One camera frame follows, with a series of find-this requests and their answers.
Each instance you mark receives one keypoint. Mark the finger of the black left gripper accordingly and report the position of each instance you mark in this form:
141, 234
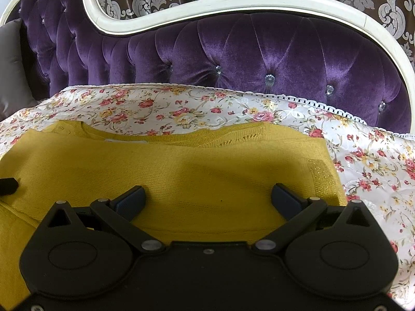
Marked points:
8, 186

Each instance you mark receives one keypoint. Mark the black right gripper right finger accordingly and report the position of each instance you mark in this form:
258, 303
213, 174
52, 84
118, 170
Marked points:
299, 214

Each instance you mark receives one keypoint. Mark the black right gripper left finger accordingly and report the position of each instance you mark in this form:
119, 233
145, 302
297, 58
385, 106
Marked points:
116, 216

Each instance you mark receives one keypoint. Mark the mustard yellow knit sweater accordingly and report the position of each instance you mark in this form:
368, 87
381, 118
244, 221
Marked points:
206, 186

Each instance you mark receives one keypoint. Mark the floral quilted bedspread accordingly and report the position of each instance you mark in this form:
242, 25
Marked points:
375, 164

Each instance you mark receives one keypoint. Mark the grey satin pillow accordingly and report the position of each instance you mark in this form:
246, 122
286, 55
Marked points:
15, 92

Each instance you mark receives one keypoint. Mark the purple tufted white-framed headboard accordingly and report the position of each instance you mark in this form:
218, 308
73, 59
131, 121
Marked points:
191, 54

